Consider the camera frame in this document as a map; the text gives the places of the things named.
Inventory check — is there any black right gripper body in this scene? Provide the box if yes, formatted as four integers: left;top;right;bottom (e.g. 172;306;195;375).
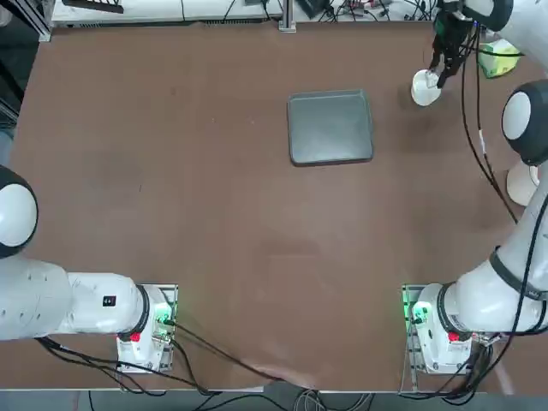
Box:
432;10;474;55

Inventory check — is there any green tissue pack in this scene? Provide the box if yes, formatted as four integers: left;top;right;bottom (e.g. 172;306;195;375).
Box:
477;39;522;80

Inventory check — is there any grey rectangular tray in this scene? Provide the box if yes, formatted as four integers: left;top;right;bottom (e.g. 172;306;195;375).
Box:
287;88;376;167

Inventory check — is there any cream desktop trash can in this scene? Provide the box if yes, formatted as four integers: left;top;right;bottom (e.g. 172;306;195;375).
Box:
506;164;541;206

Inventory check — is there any aluminium frame post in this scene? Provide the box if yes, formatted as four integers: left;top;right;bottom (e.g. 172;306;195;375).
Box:
278;0;297;32

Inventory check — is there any black base cable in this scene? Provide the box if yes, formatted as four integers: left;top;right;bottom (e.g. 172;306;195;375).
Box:
33;316;301;395

